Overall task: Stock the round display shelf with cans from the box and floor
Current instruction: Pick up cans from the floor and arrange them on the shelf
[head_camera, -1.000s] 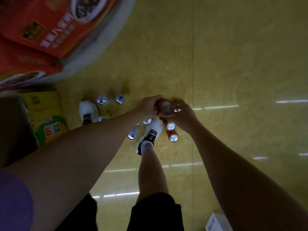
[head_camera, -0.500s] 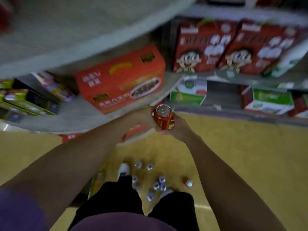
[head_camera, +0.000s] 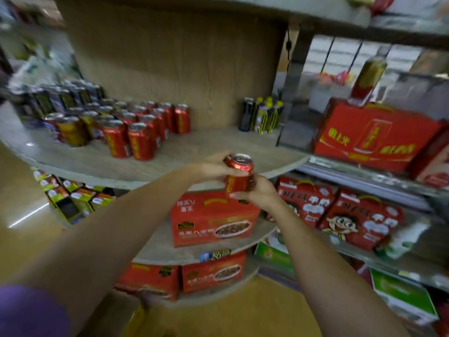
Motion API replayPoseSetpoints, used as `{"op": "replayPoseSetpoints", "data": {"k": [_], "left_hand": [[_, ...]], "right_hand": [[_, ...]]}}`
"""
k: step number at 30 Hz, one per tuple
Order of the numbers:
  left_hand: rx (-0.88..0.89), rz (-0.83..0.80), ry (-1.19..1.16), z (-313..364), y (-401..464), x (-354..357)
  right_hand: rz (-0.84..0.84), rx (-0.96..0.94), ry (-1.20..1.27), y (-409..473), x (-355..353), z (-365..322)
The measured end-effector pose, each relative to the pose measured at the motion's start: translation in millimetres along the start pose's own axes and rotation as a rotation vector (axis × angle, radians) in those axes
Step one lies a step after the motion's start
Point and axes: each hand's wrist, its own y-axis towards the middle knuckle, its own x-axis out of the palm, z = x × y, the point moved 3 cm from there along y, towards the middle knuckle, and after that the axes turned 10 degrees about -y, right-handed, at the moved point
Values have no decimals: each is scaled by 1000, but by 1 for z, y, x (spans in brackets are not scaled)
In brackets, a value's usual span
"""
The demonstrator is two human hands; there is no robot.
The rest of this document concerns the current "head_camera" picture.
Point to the bag of white snacks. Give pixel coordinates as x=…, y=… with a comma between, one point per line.
x=35, y=66

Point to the person's right hand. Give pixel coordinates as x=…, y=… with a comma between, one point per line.
x=261, y=194

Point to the red yellow-print carton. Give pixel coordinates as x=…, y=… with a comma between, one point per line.
x=375, y=136

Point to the person's left hand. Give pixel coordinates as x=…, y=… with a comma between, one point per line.
x=210, y=170

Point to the red can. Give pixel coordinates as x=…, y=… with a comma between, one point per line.
x=242, y=164

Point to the white red-print carton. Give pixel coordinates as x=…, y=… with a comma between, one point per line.
x=433, y=161

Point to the white slim bottle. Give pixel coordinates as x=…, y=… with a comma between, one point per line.
x=400, y=238

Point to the small green-top box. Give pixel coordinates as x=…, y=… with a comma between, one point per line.
x=273, y=254
x=403, y=294

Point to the group of tall blue-yellow cans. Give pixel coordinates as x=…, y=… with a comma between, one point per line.
x=45, y=99

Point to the yellow red tall pack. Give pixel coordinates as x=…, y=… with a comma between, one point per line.
x=368, y=77

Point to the person's left forearm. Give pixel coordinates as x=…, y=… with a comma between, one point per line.
x=105, y=242

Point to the person's right forearm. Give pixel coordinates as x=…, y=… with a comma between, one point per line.
x=343, y=277

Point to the red cartoon face carton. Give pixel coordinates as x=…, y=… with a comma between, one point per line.
x=361, y=221
x=305, y=203

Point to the yellow green bottle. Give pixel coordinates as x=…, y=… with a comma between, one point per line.
x=268, y=115

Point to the dark price tag strip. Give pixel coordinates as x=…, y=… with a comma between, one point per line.
x=214, y=256

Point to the red porridge print carton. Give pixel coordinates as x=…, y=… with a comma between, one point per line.
x=214, y=271
x=151, y=279

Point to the red and gold shelf cans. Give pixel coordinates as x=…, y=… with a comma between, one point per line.
x=72, y=131

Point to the row of yellow orange cartons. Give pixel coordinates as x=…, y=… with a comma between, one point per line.
x=70, y=200

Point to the block of red slim cans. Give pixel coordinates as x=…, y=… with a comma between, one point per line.
x=140, y=142

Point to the small red carton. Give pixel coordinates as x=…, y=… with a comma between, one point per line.
x=210, y=217

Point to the purple shirt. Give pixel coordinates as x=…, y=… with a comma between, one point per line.
x=31, y=312

